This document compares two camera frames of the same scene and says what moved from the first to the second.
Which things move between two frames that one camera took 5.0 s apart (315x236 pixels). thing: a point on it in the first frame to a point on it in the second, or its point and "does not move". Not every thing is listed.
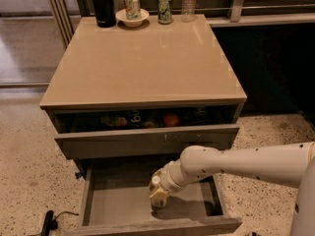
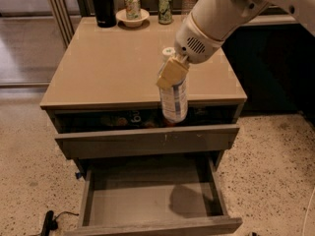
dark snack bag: (130, 119) does not move
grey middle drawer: (115, 201) does not move
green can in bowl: (132, 6) does not move
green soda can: (164, 8) does not move
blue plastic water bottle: (156, 179) to (173, 102)
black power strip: (47, 223) does not move
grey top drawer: (143, 134) does not move
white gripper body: (166, 181) to (193, 43)
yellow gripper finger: (158, 198) to (174, 71)
